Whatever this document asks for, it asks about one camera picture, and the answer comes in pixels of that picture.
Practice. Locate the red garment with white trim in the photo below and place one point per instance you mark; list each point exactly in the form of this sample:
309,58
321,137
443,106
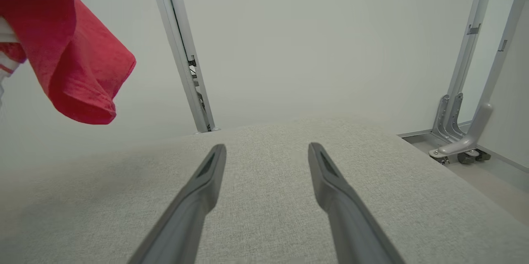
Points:
74,57

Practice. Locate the grey double partition post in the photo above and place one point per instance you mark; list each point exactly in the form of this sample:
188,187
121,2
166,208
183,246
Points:
177,41

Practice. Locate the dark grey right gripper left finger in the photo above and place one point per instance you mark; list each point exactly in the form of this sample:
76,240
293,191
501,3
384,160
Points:
186,214

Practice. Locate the grey post with bracket feet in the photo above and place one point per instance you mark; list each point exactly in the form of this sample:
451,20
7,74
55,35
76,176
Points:
469,49

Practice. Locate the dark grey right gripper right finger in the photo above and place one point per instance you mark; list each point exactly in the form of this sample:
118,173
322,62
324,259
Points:
351,222

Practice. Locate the grey post with curved leg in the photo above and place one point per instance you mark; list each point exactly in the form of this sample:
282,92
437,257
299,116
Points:
481,123

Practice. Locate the black caster wheel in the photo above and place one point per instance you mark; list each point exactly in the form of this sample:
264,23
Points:
475,156

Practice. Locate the grey floor rail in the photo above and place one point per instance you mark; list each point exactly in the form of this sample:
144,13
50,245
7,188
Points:
504,167

